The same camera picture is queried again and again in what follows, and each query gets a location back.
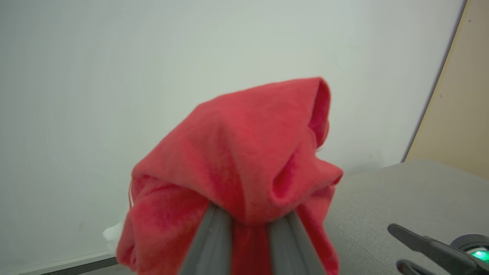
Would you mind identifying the red cloth garment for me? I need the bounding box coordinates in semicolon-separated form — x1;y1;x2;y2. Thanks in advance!
116;77;344;275

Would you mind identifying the dark grey baseboard strip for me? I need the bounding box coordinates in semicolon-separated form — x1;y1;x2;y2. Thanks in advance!
19;256;120;275

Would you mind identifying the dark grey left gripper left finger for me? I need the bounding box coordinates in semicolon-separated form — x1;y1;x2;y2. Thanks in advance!
179;204;234;275

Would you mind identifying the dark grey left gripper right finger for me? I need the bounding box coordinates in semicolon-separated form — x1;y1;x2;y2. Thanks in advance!
269;211;327;275

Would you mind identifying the beige wooden panel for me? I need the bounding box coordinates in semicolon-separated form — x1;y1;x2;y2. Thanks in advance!
404;0;489;181

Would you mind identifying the white cloth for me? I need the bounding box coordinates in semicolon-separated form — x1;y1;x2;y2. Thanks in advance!
102;219;127;255

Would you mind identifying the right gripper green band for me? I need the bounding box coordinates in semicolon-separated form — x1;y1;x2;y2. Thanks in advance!
387;223;489;275

